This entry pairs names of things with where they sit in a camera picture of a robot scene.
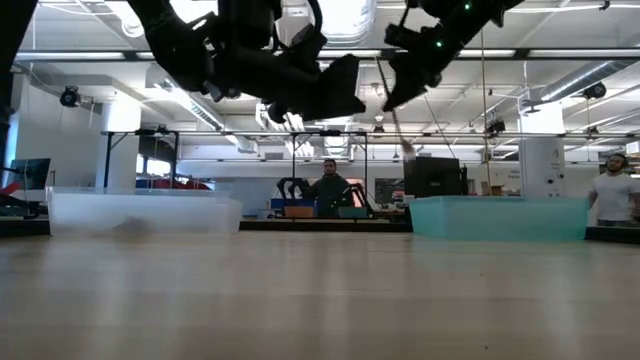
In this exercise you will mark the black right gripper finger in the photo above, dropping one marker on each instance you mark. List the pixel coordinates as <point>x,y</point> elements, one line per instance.
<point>422,82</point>
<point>397,85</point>

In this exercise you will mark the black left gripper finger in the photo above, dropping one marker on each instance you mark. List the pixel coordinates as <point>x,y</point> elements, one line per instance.
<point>345,77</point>
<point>345,107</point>

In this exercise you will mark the gold fork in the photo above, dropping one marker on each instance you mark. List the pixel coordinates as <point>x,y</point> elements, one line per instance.
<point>409,150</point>

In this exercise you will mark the teal plastic bin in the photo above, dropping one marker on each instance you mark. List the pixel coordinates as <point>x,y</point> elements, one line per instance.
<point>500,220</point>

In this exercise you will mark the clear plastic bin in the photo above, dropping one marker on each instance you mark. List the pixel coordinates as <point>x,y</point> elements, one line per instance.
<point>150,215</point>

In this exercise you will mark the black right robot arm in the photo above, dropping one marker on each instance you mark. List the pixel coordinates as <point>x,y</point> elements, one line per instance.
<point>500,7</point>

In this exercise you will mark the black background robot arm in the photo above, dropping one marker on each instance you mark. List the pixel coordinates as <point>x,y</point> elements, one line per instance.
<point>361,195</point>
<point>292,187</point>

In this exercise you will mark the white ceiling pipes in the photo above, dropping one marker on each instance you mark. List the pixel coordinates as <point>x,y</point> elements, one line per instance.
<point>292,122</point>

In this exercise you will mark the overhead light bar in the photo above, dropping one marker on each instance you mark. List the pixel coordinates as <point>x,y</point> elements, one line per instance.
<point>500,52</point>

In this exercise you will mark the person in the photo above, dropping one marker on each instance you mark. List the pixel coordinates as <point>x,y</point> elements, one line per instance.
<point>330,192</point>
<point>612,195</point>

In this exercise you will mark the black computer monitor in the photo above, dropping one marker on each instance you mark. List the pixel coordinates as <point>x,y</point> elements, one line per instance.
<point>430,177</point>

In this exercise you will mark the small teal background bin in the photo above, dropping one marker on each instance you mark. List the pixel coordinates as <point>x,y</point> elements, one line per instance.
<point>352,212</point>

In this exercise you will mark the small orange background bin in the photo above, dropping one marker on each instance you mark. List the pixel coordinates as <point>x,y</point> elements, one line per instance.
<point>300,212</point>

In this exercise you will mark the small tilted monitor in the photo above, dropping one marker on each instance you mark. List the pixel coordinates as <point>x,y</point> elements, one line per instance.
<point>30,174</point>

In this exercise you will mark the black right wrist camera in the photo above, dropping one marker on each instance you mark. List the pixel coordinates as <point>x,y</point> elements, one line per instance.
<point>405,37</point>

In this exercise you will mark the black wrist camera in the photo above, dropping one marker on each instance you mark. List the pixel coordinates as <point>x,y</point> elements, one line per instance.
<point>405,37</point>
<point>250,22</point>

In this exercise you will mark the silver round ventilation duct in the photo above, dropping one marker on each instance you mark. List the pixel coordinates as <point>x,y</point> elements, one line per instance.
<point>345,20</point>

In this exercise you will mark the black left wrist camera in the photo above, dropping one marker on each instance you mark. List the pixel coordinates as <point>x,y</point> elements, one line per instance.
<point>250,22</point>

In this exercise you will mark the black background frame rig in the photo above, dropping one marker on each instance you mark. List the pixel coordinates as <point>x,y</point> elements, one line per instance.
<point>106,160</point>
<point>293,150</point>

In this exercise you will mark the black ceiling camera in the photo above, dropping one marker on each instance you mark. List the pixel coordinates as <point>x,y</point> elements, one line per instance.
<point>70,96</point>
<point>495,126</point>
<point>595,90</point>

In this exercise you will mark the silver slanted ventilation duct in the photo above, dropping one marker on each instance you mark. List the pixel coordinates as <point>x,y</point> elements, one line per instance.
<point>575,80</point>

